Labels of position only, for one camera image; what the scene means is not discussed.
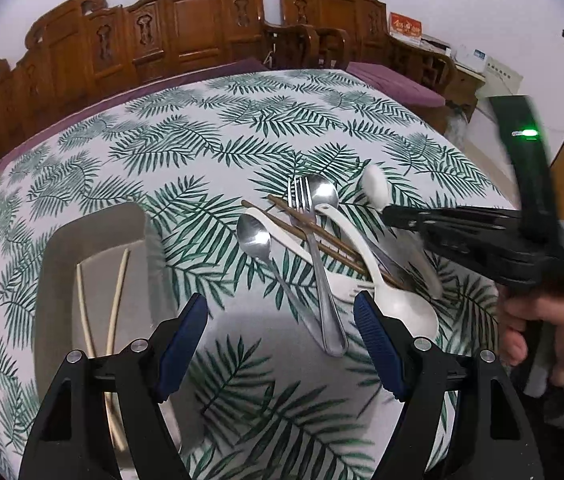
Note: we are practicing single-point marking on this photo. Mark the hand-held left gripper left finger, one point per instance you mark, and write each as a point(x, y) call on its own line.
point(181, 345)

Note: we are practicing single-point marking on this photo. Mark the square purple seat cushion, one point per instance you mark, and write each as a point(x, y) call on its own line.
point(397, 82)

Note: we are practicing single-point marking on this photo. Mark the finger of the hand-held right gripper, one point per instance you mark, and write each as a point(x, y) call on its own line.
point(457, 252)
point(442, 215)

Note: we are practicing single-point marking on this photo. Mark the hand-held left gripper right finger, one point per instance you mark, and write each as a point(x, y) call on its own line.
point(374, 340)

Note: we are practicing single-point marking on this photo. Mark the small metal spoon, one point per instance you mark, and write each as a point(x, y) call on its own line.
point(253, 235)

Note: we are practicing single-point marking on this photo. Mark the large white spoon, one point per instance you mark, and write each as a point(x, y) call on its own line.
point(407, 312)

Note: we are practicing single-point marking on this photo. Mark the beige plastic tray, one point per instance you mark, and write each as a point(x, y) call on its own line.
point(101, 240)

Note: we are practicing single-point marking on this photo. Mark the small white spoon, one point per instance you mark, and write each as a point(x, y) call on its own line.
point(376, 185)

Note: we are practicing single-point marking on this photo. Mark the white box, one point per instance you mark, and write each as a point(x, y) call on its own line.
point(471, 60)

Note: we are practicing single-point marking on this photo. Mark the large metal spoon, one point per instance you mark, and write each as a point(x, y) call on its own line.
point(323, 192)

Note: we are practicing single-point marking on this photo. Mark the carved wooden sofa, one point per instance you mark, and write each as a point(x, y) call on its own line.
point(181, 20)

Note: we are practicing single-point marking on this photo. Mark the red desk calendar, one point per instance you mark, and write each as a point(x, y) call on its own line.
point(405, 26)

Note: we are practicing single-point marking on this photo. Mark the carved wooden armchair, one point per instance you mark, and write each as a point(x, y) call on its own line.
point(332, 15)

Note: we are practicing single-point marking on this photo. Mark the metal fork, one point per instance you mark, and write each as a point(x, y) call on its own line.
point(329, 310)

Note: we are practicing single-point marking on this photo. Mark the brown wooden chopstick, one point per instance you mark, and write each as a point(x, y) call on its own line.
point(282, 205)
point(282, 225)

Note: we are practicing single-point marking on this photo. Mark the beige flat panel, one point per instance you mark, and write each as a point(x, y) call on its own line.
point(504, 72)

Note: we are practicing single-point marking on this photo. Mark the white plastic spoon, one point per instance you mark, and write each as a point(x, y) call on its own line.
point(289, 237)

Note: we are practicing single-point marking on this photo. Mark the wooden side table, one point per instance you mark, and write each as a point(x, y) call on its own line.
point(427, 70)

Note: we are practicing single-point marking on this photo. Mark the leaf print tablecloth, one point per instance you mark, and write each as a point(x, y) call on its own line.
point(186, 135)

